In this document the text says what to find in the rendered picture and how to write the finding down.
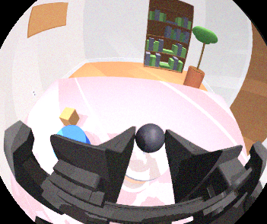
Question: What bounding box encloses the orange square block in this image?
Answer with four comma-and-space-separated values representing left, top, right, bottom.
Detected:
59, 107, 79, 126

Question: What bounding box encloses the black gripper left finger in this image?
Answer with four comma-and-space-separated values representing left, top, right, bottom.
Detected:
50, 126, 136, 203

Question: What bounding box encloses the glass french press with black handle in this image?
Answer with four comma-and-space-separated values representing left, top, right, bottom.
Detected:
121, 123, 169, 192

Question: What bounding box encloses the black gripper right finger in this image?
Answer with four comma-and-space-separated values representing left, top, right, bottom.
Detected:
164, 130, 243, 203

